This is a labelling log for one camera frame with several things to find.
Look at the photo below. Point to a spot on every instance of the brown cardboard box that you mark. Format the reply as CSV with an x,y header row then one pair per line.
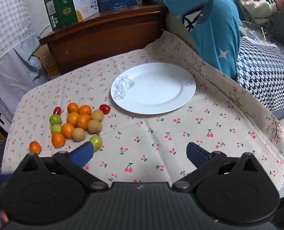
x,y
44,61

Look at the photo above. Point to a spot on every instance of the light blue striped cloth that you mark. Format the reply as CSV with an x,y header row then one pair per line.
x,y
12,81

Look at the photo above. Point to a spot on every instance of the white plate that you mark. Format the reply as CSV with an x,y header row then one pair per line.
x,y
156,88

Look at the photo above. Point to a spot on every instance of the green jujube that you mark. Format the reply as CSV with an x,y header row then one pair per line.
x,y
56,129
96,141
55,119

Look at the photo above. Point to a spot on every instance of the brown wooden nightstand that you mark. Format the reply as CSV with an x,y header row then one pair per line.
x,y
103,40

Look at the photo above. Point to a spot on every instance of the houndstooth cushion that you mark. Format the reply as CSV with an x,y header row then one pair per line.
x,y
264,76

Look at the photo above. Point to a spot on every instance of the red cherry tomato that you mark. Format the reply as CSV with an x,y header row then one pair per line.
x,y
57,110
104,108

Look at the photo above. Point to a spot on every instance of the white grey plaid cloth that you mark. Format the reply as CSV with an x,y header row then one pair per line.
x,y
5,16

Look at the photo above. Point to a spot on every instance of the cherry print tablecloth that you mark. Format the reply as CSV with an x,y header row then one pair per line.
x,y
156,134

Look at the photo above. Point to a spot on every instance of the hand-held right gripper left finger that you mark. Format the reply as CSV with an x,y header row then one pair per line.
x,y
82,153

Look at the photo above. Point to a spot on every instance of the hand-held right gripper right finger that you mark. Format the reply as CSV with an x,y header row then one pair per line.
x,y
196,154

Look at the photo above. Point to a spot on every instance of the blue star print blanket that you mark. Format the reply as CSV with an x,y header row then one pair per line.
x,y
209,28

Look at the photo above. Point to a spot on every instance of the green carton box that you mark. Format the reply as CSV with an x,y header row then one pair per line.
x,y
60,7

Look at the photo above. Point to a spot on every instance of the brown longan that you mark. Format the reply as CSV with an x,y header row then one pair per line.
x,y
78,134
97,115
94,126

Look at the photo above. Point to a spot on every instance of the small orange mandarin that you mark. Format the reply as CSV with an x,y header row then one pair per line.
x,y
35,147
67,130
85,110
58,140
83,121
72,107
72,119

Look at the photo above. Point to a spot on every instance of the clear plastic bag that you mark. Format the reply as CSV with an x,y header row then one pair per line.
x,y
254,34

